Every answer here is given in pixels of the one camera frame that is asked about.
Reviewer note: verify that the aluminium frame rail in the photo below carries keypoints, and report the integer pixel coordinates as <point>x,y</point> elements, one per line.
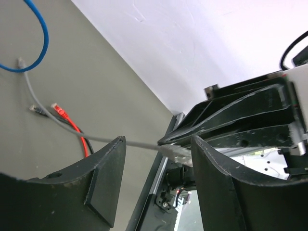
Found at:
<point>155,176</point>

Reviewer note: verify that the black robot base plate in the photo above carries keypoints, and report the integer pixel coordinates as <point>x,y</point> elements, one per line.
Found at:
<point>148,216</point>

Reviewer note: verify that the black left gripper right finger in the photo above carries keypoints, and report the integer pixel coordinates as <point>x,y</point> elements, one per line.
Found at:
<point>233,197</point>

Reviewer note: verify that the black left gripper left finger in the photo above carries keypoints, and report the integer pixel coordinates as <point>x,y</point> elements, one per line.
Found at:
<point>81,197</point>

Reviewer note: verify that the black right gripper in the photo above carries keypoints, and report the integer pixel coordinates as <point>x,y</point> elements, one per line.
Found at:
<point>270,116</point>

